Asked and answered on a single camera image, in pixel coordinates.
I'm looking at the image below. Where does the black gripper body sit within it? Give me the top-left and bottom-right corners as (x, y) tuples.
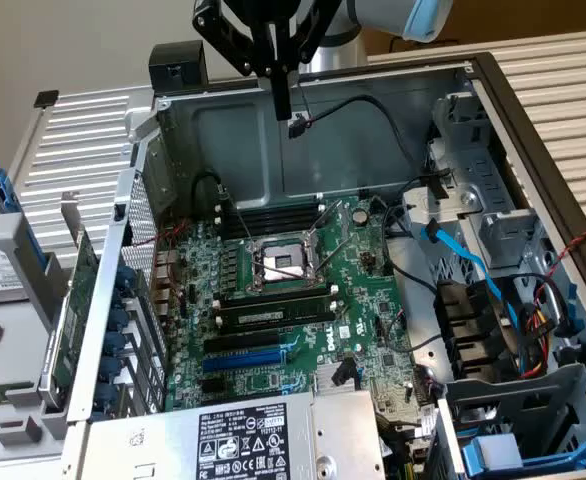
(225, 0), (324, 25)

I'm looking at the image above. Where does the black corner block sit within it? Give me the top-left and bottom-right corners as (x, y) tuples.
(147, 42), (209, 97)

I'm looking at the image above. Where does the open grey PC case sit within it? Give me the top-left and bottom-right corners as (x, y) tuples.
(65, 49), (586, 480)

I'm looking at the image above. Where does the black RAM slot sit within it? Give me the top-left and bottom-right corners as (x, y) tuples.
(212, 287), (338, 307)
(215, 197), (327, 219)
(215, 212), (325, 237)

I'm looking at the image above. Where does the silver socket cover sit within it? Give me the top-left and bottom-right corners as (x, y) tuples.
(310, 198), (352, 241)

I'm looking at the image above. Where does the silver metal drive cage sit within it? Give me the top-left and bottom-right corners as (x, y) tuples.
(425, 92), (549, 271)

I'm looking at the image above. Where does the metal CPU socket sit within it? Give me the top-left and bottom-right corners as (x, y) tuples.
(245, 234), (324, 294)

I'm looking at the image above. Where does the thin metal locking lever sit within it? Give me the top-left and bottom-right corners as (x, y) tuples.
(315, 235), (353, 276)

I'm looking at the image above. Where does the green Dell motherboard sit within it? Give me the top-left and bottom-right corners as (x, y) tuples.
(165, 194), (424, 416)

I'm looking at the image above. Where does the long black expansion slot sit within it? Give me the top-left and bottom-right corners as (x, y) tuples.
(203, 332), (282, 354)

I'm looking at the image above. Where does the blue expansion slot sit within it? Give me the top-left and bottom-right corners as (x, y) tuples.
(201, 349), (288, 372)

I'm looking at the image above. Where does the black fan shroud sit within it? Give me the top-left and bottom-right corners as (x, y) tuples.
(432, 279), (519, 381)

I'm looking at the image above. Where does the silver chipset heat sink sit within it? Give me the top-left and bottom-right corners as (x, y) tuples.
(315, 360), (369, 396)

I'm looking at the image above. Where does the grey printed parts rack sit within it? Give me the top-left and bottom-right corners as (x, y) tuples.
(0, 212), (99, 461)

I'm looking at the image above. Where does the silver power supply unit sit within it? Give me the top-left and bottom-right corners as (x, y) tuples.
(80, 389), (389, 480)

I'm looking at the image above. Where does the grey disk bay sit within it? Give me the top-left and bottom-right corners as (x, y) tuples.
(435, 362), (586, 480)

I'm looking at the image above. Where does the blue disk caddy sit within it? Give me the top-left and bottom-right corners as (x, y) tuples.
(460, 432), (586, 479)

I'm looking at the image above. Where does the black wire with black plug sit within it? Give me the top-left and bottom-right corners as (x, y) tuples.
(287, 94), (427, 176)

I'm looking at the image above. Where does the thin red wire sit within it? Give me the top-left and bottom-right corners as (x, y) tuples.
(132, 222), (192, 249)

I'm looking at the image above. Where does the blue disk carrier rail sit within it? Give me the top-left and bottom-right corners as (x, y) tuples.
(0, 160), (49, 281)

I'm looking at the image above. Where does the blue flat data wire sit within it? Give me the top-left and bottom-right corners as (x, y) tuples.
(422, 222), (519, 326)

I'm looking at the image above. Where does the red black twisted wire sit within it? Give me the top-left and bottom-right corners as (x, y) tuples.
(542, 227), (586, 281)

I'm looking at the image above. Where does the coloured power wire bundle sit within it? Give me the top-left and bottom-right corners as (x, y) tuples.
(515, 272), (574, 381)

